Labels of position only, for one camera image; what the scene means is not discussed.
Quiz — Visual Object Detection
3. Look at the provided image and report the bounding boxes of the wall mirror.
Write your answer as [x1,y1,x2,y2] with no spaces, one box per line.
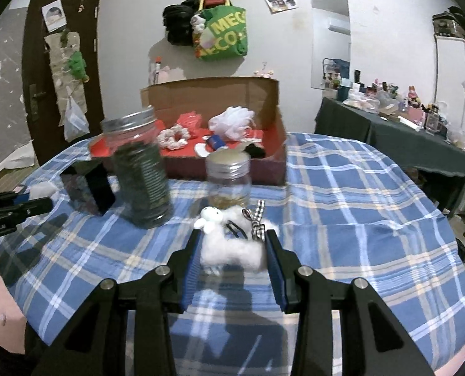
[311,0,351,89]

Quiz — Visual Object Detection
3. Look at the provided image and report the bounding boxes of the black bag on wall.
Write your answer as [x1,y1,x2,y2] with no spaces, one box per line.
[163,0,199,46]

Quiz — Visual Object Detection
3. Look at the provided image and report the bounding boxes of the white plush bunny keychain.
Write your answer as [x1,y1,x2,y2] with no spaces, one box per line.
[194,200,278,276]

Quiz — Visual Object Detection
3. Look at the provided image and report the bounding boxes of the black scrunchie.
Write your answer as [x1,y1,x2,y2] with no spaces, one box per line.
[243,144,266,159]

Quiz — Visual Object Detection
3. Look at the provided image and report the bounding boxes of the white wardrobe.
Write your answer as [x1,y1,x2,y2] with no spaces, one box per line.
[435,36,465,150]

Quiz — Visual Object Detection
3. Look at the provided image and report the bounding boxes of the dark brown door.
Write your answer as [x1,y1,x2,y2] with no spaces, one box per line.
[21,0,104,164]

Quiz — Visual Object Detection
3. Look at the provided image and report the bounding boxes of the white bath pouf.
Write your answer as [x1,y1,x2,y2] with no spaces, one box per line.
[208,106,255,141]

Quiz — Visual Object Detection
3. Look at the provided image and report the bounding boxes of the black floral tin box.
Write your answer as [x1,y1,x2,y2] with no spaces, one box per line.
[60,159,116,216]

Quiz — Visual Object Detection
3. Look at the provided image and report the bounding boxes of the cardboard box red lining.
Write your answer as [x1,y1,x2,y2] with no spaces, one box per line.
[87,76,288,187]

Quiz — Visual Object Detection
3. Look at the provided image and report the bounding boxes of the small jar gold contents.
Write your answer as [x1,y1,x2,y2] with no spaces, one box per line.
[205,149,252,210]

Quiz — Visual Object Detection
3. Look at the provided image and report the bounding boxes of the green tote bag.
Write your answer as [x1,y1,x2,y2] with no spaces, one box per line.
[191,0,249,62]

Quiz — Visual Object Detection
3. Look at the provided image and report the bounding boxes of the blue plaid tablecloth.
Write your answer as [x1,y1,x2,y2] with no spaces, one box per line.
[0,133,465,375]

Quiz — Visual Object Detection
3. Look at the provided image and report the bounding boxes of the green plush on door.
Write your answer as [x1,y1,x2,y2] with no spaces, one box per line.
[67,51,89,82]

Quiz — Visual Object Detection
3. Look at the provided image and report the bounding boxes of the beige knitted scrunchie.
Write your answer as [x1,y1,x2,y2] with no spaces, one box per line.
[157,124,191,151]

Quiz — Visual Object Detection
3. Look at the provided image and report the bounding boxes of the red mesh bath sponge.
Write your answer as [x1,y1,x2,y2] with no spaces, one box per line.
[176,111,202,138]

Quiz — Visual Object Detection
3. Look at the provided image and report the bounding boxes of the dark green covered side table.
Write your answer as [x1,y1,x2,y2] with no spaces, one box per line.
[315,98,465,215]

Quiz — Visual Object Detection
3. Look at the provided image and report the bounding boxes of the plastic bag on door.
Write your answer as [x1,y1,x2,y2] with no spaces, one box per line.
[63,96,89,143]

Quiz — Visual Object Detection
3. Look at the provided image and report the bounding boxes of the blue pouch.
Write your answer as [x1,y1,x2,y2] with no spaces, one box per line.
[206,134,227,151]

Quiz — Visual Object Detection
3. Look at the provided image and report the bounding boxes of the large jar dark contents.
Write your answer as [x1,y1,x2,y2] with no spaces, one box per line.
[101,106,172,228]

